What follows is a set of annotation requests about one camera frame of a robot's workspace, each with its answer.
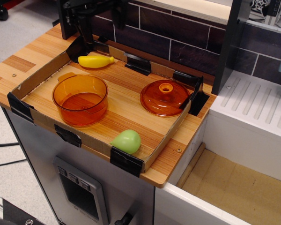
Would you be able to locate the dark grey vertical post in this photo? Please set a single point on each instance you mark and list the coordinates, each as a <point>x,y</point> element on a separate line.
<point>239,14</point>

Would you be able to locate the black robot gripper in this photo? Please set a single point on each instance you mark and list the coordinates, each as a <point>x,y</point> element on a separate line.
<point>83,9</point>

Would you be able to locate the dark left back post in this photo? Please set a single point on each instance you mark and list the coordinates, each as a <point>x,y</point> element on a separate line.
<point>67,19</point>

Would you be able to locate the orange transparent plastic pot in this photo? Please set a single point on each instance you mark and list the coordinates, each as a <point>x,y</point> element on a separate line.
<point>81,99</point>

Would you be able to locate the white toy sink unit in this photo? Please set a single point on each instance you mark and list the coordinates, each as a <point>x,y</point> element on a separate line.
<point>231,173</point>

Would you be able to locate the yellow toy banana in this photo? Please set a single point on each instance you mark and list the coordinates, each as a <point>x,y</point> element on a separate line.
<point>95,61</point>

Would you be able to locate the black caster wheel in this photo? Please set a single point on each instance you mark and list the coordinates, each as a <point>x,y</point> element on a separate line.
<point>3,13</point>

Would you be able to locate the grey toy oven front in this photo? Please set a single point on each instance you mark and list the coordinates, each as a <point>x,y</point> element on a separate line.
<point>82,188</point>

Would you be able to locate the green toy pear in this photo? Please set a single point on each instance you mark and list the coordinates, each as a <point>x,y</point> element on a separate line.
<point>128,141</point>

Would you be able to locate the orange transparent pot lid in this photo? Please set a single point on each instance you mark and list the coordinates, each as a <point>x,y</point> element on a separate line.
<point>164,98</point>

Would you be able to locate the cardboard fence with black tape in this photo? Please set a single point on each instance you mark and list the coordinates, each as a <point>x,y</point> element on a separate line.
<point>160,137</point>

